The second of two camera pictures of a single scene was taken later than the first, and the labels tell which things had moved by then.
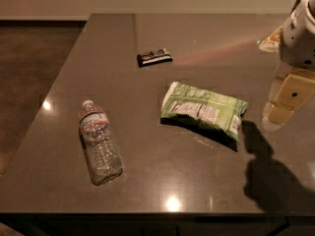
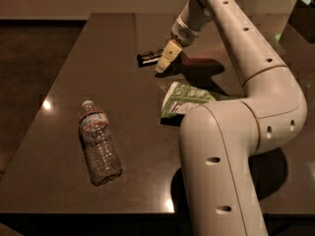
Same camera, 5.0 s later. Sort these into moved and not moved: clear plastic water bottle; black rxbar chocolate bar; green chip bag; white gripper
Moved: white gripper
Not moved: clear plastic water bottle; green chip bag; black rxbar chocolate bar
